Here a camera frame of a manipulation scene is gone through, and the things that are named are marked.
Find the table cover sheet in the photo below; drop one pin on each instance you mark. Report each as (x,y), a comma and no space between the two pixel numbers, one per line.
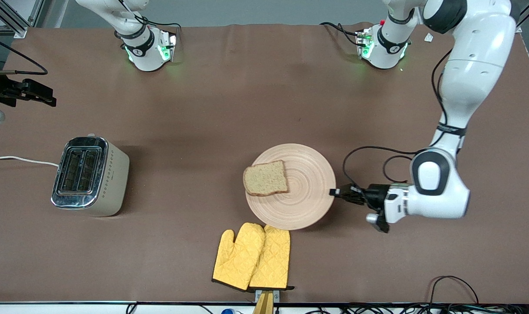
(181,109)

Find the yellow quilted oven mitt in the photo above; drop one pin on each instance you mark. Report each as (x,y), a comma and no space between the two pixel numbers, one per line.
(273,259)
(238,259)

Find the cream and chrome toaster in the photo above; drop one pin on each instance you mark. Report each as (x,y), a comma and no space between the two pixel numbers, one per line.
(112,183)

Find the metal bracket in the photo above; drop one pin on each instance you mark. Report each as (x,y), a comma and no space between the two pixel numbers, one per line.
(276,295)

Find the round wooden plate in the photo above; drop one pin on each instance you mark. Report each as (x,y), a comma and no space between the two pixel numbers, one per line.
(303,196)

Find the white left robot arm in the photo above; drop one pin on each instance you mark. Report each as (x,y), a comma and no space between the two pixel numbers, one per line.
(473,74)

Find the small blue object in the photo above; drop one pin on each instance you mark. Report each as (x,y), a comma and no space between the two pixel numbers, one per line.
(228,311)

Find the slice of toast bread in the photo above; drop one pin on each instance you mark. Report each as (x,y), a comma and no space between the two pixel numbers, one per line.
(265,179)

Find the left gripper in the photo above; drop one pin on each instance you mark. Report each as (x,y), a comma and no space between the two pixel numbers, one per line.
(374,194)

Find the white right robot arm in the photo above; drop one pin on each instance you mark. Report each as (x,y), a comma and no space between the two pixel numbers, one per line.
(144,52)

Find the small white paper scrap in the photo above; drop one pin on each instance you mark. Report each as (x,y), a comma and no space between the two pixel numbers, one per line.
(428,38)

